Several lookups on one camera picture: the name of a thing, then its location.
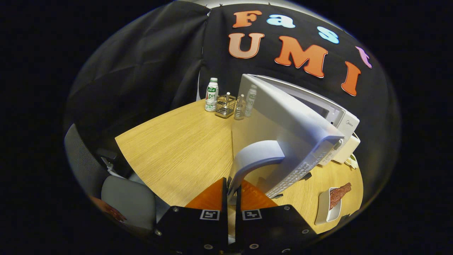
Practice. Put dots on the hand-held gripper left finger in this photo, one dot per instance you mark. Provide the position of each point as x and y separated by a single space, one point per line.
224 212

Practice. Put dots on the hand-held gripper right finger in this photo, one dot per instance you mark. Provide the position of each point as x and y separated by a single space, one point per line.
238 212

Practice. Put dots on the white microwave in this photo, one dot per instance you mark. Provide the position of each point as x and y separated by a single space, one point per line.
283 124

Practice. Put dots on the brown roast chicken wing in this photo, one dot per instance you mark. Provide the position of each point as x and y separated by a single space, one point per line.
338 194

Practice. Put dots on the white rectangular ribbed plate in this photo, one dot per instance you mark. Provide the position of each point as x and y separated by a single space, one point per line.
322 209

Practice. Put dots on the grey office chair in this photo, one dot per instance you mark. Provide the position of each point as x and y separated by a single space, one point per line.
127 202

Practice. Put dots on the clear plastic bottle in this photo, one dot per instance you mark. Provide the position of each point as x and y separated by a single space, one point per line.
240 109

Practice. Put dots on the white bottle with green label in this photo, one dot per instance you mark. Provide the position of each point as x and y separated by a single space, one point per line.
211 95

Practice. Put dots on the white divided dish of beans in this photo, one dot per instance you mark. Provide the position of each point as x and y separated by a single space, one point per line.
352 162

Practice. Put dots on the white toaster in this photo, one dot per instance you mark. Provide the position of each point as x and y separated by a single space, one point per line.
348 147

